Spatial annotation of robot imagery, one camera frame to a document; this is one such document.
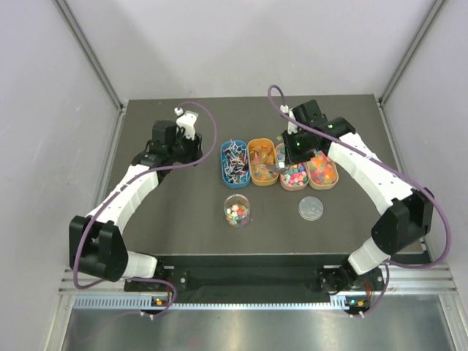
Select orange tray of candies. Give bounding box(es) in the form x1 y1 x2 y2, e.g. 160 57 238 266
247 138 278 186

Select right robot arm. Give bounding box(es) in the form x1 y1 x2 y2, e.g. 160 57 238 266
280 100 434 290

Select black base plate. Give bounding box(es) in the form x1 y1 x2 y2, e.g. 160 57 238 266
124 265 352 303

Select clear jar lid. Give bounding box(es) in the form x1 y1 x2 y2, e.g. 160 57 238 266
298 196 324 221

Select purple cable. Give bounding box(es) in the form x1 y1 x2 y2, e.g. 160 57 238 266
74 101 218 317
268 84 452 317

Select pink tray of star candies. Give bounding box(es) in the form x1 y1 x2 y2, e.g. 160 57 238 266
276 143 310 191

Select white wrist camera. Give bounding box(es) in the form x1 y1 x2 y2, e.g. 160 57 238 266
174 107 198 140
280 105 298 135

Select beige tray of gummies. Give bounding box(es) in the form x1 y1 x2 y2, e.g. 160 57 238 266
306 151 339 190

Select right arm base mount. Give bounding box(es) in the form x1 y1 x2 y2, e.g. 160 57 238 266
317 267 384 295

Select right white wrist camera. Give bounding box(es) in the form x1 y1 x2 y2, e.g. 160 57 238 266
280 105 298 135

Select blue tray of lollipops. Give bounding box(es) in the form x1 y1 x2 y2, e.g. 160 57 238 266
220 140 252 189

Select slotted cable duct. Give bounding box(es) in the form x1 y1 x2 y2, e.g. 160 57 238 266
73 295 367 311

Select clear plastic jar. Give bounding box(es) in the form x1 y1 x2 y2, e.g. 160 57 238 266
224 194 252 228

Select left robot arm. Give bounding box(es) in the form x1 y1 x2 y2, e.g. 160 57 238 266
69 112 203 290

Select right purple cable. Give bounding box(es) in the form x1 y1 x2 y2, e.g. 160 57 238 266
268 84 452 317

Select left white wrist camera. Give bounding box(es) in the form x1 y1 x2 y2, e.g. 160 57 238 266
174 107 198 140

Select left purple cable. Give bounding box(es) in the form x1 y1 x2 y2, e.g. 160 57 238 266
74 101 218 317

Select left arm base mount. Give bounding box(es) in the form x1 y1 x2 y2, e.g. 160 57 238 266
124 265 174 293

